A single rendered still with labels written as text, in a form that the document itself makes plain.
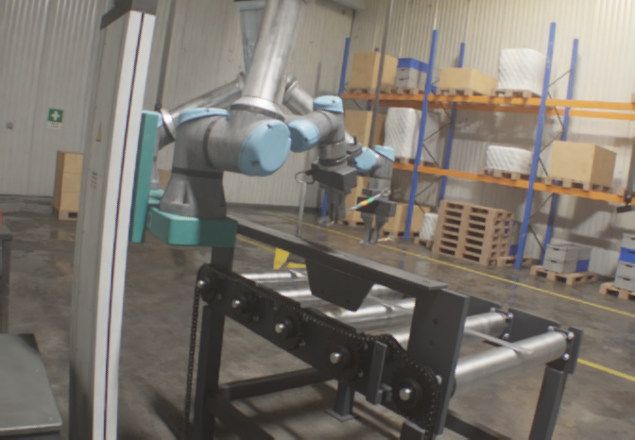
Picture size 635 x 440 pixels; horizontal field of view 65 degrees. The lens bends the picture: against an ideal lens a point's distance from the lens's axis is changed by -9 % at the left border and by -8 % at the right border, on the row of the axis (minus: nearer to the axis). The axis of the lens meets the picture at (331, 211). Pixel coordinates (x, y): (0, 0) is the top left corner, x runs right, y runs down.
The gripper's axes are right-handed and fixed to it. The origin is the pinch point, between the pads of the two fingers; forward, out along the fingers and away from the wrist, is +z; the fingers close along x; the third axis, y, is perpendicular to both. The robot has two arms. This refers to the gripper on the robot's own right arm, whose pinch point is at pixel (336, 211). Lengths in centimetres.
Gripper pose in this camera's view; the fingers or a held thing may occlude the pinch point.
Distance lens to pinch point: 148.5
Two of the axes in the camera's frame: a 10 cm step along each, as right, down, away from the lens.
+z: 0.8, 8.9, 4.5
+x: 6.5, 2.9, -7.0
